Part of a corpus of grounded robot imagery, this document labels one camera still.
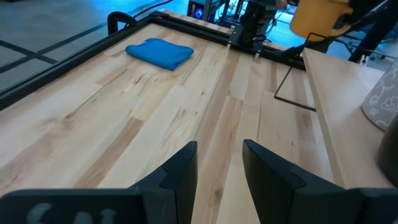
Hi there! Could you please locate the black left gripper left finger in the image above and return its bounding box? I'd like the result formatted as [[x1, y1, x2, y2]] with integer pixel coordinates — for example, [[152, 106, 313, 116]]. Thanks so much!
[[130, 141, 198, 224]]

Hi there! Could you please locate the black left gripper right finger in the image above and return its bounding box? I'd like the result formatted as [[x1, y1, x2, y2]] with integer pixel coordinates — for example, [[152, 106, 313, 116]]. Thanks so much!
[[242, 139, 358, 224]]

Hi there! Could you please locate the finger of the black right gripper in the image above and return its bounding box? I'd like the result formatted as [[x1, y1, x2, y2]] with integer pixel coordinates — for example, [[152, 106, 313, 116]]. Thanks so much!
[[334, 14, 354, 30]]

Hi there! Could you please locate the yellow mug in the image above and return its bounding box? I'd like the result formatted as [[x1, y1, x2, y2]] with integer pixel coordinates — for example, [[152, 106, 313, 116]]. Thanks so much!
[[289, 0, 354, 42]]

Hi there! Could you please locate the grey patterned ceramic mug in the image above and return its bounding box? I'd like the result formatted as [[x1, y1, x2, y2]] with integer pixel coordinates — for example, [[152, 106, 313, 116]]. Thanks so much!
[[361, 60, 398, 132]]

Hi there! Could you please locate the black mug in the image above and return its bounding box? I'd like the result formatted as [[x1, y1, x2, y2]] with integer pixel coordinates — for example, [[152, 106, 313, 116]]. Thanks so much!
[[377, 116, 398, 187]]

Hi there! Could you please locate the wooden shelf with black legs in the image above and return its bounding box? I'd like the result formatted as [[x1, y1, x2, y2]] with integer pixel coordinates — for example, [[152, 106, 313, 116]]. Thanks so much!
[[273, 30, 398, 189]]

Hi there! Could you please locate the folded blue cloth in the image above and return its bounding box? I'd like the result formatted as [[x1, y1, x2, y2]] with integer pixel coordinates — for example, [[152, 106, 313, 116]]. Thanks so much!
[[125, 37, 195, 72]]

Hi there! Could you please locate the computer tower with purple lights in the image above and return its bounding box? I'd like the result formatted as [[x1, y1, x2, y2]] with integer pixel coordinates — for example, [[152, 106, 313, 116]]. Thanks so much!
[[187, 0, 208, 18]]

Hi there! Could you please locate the black aluminium table frame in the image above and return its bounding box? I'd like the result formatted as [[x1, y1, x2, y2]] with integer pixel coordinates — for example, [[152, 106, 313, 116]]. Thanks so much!
[[0, 9, 398, 110]]

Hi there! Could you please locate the black frame clamp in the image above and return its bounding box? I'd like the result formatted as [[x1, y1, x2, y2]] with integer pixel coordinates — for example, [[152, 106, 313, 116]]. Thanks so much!
[[107, 11, 138, 35]]

